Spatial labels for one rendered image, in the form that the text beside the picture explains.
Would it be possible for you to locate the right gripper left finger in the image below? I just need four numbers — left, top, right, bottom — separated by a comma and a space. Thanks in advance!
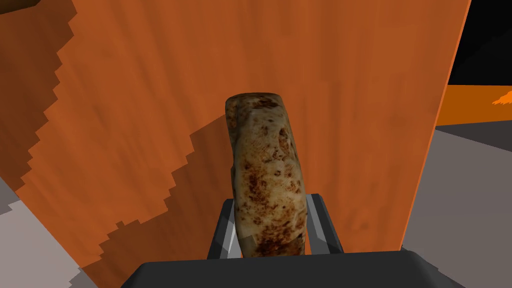
206, 198, 244, 260

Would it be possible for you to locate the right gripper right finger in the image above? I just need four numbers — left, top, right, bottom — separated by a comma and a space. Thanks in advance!
305, 193, 345, 256

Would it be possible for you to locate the brown speckled curved door handle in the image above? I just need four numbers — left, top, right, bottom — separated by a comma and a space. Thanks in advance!
224, 92, 309, 259

